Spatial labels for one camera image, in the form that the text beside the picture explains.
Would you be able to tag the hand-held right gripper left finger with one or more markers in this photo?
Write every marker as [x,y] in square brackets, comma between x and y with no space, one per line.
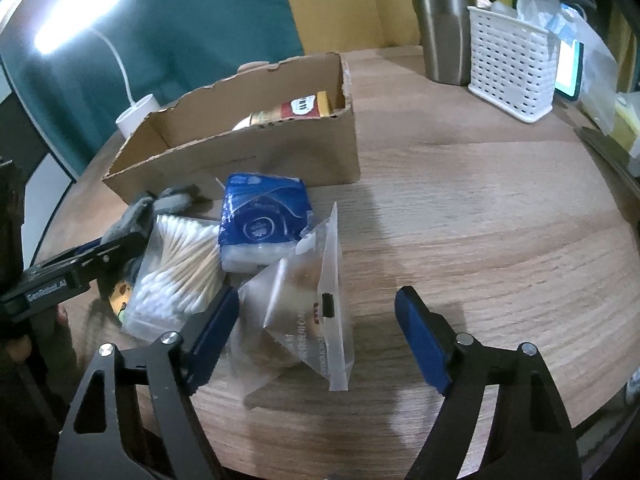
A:
[215,340]

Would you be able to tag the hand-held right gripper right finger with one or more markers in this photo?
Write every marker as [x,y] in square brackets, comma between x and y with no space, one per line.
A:
[420,335]

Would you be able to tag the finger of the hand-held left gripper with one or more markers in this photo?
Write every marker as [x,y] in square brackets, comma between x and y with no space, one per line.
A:
[92,245]
[110,252]

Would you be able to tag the small yellow packet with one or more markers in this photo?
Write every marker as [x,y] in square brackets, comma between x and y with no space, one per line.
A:
[121,302]

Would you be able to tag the bag of cotton swabs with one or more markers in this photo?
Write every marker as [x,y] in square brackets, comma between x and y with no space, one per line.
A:
[175,270]

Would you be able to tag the clear snack bag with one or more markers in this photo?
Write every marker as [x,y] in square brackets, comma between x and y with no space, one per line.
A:
[300,310]

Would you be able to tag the blue tissue pack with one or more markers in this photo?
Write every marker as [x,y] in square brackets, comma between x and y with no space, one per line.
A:
[262,220]

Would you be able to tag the cardboard box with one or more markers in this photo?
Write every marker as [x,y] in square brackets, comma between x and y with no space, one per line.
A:
[280,155]

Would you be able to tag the white desk lamp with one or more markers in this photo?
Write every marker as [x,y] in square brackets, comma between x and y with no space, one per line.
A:
[140,112]

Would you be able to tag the brown jar with red label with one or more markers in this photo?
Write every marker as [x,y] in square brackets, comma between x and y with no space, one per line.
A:
[292,109]

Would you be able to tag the white plastic basket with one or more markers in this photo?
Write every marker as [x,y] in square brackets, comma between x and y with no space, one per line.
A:
[510,70]

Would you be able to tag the yellow sticky notes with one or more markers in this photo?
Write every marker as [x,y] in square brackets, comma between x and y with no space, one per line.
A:
[629,127]

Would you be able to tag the phone with lit screen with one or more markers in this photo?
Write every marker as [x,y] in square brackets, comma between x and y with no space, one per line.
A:
[567,67]

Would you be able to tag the stainless steel tumbler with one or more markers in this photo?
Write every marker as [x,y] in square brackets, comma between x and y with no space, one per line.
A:
[442,30]

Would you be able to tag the crumpled clear plastic bag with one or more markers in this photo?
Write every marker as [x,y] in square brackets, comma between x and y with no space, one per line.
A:
[595,65]

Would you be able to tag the yellow curtain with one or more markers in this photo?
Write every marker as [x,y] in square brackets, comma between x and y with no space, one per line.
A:
[350,5]

